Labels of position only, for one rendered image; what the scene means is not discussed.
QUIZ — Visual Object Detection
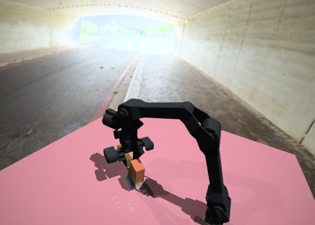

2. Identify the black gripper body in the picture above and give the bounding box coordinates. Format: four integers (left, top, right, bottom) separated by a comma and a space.
103, 133, 154, 163

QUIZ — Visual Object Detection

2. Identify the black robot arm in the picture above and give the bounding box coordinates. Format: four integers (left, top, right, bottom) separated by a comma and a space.
102, 98, 231, 225

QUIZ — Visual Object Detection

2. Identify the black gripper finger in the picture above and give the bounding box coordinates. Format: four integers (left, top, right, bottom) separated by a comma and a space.
132, 150, 145, 160
118, 157, 126, 166

